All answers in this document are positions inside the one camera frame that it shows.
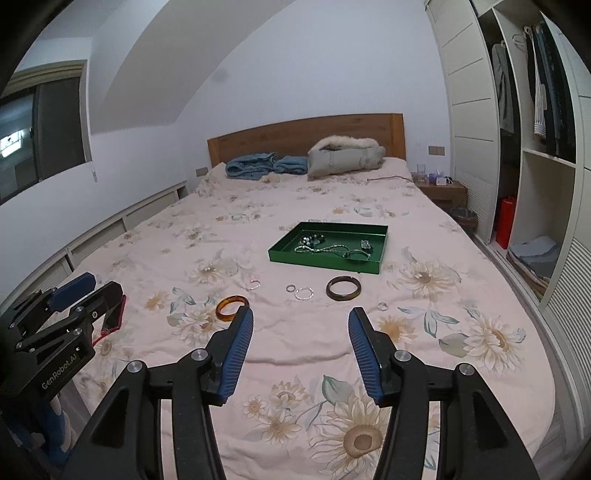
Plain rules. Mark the blue blanket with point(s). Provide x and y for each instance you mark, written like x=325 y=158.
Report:
x=249 y=165

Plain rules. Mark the red-edged black case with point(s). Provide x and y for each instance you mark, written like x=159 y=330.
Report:
x=116 y=316

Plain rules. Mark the dark hanging garments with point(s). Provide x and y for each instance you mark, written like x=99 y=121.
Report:
x=561 y=92

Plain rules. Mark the stack of folded clothes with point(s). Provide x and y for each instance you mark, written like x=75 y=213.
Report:
x=531 y=258

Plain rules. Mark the white wardrobe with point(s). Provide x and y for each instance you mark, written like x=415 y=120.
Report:
x=471 y=115

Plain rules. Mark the wall switch plate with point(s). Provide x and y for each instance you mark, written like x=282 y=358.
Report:
x=436 y=150

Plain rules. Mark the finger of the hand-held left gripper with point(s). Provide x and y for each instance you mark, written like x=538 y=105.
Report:
x=71 y=288
x=97 y=302

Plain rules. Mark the wooden headboard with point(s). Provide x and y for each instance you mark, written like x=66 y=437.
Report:
x=258 y=138

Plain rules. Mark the pink floral bed sheet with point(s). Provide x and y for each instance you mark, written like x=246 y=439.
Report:
x=286 y=332

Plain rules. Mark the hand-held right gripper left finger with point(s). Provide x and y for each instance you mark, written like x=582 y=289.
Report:
x=238 y=350

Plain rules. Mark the white hanging garment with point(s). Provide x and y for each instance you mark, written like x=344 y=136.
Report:
x=539 y=92

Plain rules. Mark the glass cup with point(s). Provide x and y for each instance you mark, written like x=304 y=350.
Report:
x=422 y=170

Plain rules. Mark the red cylinder in wardrobe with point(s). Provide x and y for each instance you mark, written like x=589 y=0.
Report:
x=505 y=221

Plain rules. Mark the grey fur-hooded jacket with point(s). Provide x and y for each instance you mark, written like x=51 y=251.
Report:
x=344 y=159

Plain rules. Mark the purple tissue box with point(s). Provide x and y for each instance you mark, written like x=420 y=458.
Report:
x=435 y=177

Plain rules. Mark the white charger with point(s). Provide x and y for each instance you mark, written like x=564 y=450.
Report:
x=447 y=181

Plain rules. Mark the wooden nightstand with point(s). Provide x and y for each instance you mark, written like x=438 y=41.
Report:
x=445 y=191

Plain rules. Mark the window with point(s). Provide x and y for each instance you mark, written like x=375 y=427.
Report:
x=41 y=129

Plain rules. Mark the blue patterned clothing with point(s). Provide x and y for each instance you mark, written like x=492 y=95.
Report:
x=54 y=424

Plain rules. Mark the green metal tray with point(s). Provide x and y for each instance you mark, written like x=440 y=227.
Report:
x=286 y=251

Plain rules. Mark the amber bangle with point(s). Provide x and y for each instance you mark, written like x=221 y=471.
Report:
x=224 y=308

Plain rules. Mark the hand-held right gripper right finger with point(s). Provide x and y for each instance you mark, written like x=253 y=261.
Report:
x=364 y=355

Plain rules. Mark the pale jade bangle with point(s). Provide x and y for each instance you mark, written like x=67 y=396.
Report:
x=358 y=211

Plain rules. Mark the dark wastebasket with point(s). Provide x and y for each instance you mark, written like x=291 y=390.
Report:
x=464 y=219

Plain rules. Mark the dark brown bangle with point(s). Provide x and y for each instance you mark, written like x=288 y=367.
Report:
x=330 y=290

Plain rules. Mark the grey hanging garment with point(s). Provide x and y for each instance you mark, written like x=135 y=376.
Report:
x=503 y=92

